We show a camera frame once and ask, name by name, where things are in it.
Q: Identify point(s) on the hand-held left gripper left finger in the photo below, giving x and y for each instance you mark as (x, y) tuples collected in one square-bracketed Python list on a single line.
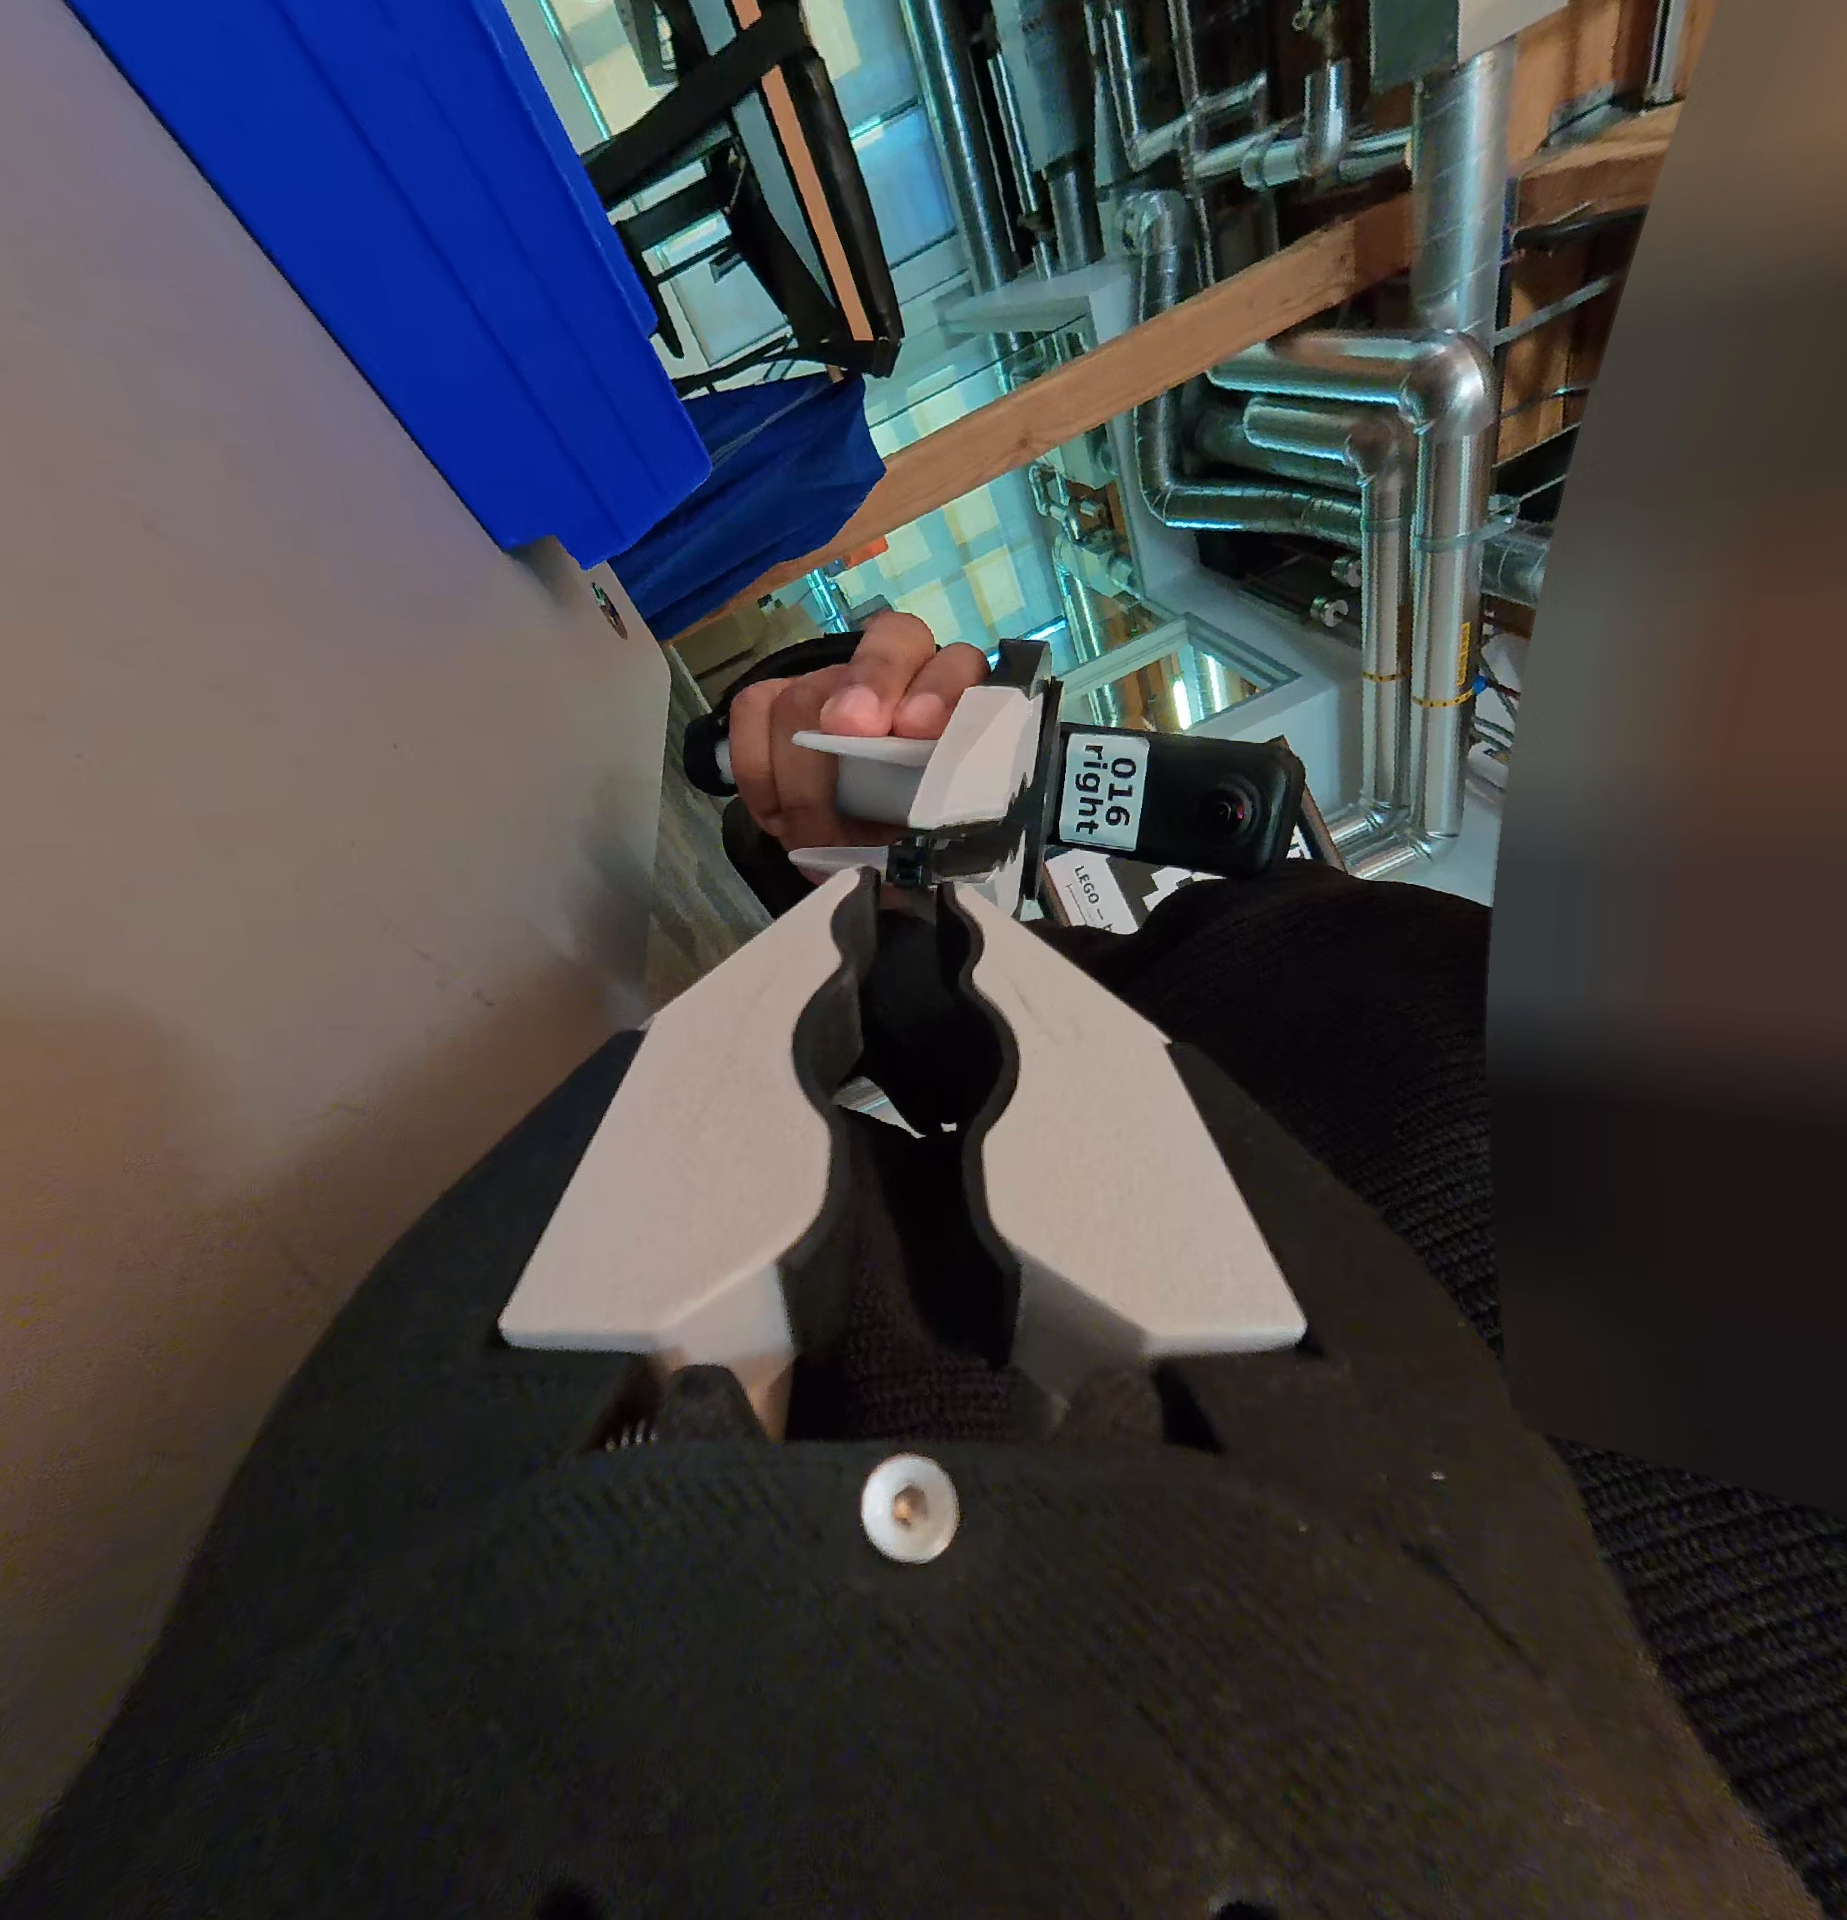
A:
[(670, 1187)]

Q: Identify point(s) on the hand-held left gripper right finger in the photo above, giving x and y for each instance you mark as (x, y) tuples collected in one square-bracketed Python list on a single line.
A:
[(1134, 1187)]

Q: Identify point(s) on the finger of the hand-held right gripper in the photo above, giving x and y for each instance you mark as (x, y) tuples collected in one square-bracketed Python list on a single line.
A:
[(984, 758), (1000, 862)]

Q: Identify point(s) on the blue plastic bin with sticker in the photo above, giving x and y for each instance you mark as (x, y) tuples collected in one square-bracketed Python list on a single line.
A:
[(414, 225)]

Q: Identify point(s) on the small black lego brick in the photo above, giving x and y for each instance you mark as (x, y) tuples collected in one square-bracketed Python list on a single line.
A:
[(912, 870)]

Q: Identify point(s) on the white board with black marker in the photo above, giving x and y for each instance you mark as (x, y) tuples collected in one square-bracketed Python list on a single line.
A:
[(1090, 893)]

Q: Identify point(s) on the person's right forearm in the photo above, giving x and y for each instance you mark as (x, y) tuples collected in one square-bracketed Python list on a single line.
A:
[(1284, 1052)]

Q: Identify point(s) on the black-framed wooden table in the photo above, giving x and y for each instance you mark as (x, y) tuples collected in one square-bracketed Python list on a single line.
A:
[(850, 225)]

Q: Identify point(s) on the person's right hand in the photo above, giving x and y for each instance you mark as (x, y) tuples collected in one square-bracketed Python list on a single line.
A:
[(850, 675)]

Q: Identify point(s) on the metal ventilation ducts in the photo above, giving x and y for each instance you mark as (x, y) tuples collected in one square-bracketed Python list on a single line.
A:
[(1440, 452)]

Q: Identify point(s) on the wooden ceiling beam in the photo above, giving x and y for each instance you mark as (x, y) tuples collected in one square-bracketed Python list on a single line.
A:
[(1164, 362)]

